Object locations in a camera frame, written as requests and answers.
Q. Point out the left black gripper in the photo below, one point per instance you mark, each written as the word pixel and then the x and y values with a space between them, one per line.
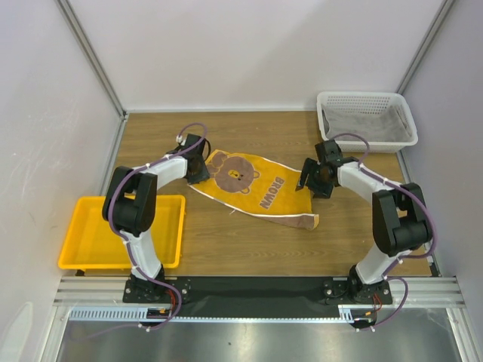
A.
pixel 201 176

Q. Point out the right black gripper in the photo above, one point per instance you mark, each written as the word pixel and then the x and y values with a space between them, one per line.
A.
pixel 315 185

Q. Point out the brown towel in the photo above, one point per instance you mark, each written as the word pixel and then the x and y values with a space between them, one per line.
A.
pixel 259 187

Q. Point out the white perforated basket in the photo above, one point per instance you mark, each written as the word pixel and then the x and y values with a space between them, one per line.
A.
pixel 369 103

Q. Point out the grey towel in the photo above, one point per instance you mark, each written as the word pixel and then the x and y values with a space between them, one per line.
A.
pixel 387 127

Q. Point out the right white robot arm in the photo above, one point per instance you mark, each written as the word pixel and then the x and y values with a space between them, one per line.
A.
pixel 401 225

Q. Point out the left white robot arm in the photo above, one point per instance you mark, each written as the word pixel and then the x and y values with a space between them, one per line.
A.
pixel 131 200

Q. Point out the yellow plastic bin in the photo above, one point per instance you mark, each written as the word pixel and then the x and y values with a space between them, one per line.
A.
pixel 91 244

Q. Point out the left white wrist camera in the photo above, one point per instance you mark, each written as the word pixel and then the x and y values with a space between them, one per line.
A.
pixel 180 139

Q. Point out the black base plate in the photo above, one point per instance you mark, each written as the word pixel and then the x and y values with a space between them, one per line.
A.
pixel 273 297

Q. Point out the aluminium frame rail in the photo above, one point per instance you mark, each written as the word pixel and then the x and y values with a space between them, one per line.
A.
pixel 80 35

